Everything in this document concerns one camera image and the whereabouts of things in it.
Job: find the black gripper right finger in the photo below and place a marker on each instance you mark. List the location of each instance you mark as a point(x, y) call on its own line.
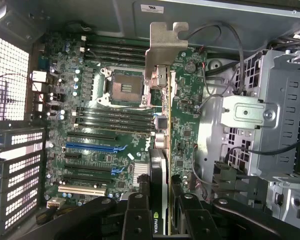
point(197, 220)

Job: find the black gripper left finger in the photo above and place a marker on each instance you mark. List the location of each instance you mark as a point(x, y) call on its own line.
point(137, 217)

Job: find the silver chipset heatsink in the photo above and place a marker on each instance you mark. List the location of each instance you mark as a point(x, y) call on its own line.
point(141, 172)

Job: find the white expansion slot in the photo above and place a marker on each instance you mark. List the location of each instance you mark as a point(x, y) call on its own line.
point(81, 190)

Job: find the long black expansion slot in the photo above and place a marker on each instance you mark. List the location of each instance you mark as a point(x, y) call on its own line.
point(88, 168)
point(86, 178)
point(90, 135)

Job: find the blue expansion slot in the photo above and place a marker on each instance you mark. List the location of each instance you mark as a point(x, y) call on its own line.
point(90, 147)

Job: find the short black expansion slot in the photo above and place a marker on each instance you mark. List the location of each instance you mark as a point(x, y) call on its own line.
point(73, 155)

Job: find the black RAM slot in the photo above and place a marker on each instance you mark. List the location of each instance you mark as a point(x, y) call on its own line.
point(115, 40)
point(115, 115)
point(115, 121)
point(115, 110)
point(115, 47)
point(115, 54)
point(115, 61)

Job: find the green motherboard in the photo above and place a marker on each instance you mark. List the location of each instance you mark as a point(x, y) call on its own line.
point(185, 120)

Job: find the thin metal locking lever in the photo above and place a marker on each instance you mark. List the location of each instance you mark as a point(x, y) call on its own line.
point(145, 107)

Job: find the perforated metal slot cover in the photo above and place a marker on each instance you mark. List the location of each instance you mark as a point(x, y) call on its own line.
point(21, 198)
point(25, 138)
point(20, 218)
point(23, 165)
point(22, 181)

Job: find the perforated metal disk bay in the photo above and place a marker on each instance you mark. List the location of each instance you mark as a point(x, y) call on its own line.
point(252, 112)

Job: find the CPU socket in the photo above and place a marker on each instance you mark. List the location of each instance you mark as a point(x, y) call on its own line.
point(126, 87)

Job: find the round coin cell battery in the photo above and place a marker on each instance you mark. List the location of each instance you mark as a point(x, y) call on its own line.
point(190, 67)

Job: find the open black PC case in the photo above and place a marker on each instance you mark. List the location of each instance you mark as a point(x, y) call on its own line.
point(90, 15)

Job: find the white case sticker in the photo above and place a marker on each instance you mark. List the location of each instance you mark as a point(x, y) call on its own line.
point(152, 8)

